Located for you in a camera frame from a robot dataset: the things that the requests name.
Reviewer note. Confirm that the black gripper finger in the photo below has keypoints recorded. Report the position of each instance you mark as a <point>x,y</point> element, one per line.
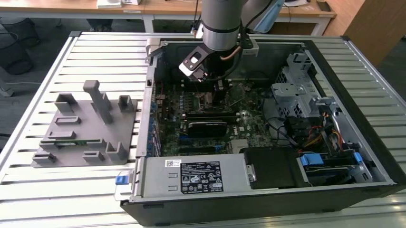
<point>221,95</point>

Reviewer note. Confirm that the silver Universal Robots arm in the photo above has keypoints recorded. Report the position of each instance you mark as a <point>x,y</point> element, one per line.
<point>222,19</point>

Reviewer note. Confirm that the CPU socket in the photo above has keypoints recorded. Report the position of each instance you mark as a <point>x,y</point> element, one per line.
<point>206,108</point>

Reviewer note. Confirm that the green motherboard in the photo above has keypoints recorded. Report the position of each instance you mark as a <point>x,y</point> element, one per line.
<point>254,111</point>

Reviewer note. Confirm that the silver metal drive cage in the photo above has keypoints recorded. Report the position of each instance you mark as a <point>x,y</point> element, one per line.
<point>288,91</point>

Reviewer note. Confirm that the silver chipset heatsink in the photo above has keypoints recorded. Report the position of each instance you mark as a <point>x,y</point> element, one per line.
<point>238,145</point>

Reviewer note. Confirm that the black expansion slot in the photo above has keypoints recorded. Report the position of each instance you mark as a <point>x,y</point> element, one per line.
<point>197,150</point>

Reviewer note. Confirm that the black plastic shroud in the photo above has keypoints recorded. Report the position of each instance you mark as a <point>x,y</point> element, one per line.
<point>273,166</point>

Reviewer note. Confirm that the white box black print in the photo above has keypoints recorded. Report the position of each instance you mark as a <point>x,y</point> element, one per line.
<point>131,2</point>

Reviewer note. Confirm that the grey power supply unit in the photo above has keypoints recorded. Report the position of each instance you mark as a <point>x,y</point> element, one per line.
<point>158,175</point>

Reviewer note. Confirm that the hard disk in blue carrier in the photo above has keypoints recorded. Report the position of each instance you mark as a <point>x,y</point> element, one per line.
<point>313,160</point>

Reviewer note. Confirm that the black phone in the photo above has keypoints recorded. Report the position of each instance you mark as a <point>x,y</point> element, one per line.
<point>324,6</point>

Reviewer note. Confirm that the grey parts rack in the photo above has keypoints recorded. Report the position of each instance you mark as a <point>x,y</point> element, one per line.
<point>93,142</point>

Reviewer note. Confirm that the blue case latch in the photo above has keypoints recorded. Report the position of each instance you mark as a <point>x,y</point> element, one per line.
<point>122,180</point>

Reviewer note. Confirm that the black open PC case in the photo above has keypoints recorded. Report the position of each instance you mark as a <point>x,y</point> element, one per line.
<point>222,209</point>

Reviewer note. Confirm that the green RAM stick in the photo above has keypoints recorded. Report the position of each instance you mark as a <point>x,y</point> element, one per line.
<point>81,142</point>

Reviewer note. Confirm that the wooden cabinet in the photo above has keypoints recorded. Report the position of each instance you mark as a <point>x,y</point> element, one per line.
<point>375,23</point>

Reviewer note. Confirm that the black mesh waste bin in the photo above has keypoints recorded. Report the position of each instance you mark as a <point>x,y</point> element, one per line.
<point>22,28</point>

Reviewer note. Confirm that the silver rounded wrist camera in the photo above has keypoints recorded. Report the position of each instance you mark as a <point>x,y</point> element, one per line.
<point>194,63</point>

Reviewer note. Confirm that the small white camera box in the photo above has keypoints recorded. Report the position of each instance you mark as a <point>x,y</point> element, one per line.
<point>252,47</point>

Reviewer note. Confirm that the wooden desk white frame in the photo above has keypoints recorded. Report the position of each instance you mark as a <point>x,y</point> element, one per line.
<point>47,8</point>

